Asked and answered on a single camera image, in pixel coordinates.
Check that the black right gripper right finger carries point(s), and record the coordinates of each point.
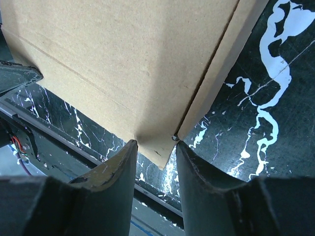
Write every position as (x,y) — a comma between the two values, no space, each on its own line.
(217,204)

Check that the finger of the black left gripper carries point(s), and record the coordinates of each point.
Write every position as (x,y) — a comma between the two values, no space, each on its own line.
(14,75)

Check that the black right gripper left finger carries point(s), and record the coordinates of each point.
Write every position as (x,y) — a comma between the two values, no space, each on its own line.
(97,203)

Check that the brown cardboard box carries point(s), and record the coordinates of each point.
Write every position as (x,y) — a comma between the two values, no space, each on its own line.
(147,70)

